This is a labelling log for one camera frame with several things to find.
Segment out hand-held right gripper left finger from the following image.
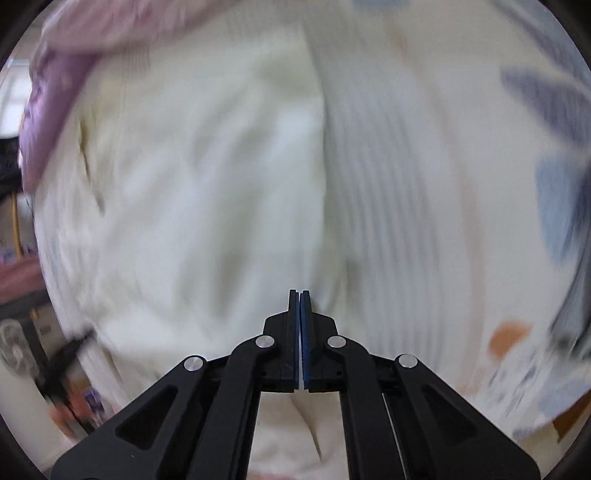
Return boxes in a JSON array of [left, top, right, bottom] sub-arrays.
[[51, 289, 303, 480]]

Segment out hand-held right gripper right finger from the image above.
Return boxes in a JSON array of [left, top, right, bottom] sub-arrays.
[[300, 290, 540, 480]]

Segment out white snap-button jacket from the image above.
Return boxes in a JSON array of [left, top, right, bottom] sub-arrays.
[[34, 14, 352, 480]]

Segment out leaf print bed sheet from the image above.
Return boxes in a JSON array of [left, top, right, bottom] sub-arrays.
[[300, 0, 591, 439]]

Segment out white fan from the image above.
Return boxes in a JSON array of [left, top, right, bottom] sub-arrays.
[[0, 318, 42, 391]]

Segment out black clothing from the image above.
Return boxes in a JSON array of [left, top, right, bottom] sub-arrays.
[[0, 136, 24, 192]]

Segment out purple floral quilt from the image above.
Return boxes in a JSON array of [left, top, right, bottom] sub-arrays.
[[18, 0, 195, 192]]

